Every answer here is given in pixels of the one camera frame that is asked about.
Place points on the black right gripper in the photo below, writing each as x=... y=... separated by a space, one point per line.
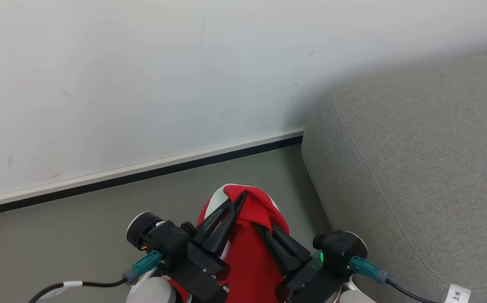
x=306 y=282

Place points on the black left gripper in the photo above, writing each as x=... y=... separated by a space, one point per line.
x=197 y=273

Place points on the red and white garment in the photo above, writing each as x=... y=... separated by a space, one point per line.
x=250 y=261

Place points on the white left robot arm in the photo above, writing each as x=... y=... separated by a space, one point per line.
x=151 y=292

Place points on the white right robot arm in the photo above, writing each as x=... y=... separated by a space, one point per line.
x=355 y=296

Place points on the white and black baseboard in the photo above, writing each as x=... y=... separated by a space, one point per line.
x=142 y=174

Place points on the grey fabric sofa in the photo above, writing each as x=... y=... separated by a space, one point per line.
x=420 y=176

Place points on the white sofa label tag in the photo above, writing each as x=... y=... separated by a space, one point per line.
x=457 y=293

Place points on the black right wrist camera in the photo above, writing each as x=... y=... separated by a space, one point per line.
x=340 y=248

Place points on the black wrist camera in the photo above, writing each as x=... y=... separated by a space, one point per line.
x=340 y=248
x=163 y=240

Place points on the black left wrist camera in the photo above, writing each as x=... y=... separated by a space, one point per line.
x=163 y=240

